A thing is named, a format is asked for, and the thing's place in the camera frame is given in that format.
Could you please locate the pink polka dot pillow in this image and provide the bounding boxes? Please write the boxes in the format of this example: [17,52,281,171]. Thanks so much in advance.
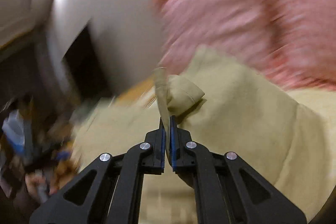
[153,0,335,90]

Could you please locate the beige khaki pants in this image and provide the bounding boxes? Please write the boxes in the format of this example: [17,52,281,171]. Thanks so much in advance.
[73,47,335,223]

